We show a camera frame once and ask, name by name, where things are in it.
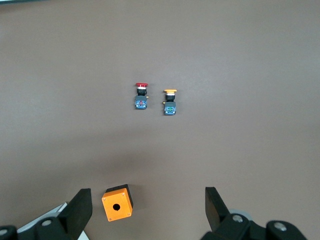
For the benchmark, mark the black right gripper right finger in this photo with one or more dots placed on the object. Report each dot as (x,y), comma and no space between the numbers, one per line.
(216,210)

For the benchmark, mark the orange button enclosure box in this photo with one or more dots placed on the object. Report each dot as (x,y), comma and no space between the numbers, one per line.
(117,206)

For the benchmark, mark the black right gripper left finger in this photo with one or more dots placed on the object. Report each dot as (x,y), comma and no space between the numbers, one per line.
(77,210)

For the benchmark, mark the yellow mushroom push button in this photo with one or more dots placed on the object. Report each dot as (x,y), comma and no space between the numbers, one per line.
(170,108)

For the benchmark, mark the red mushroom push button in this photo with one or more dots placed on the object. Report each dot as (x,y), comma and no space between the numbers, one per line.
(140,102)

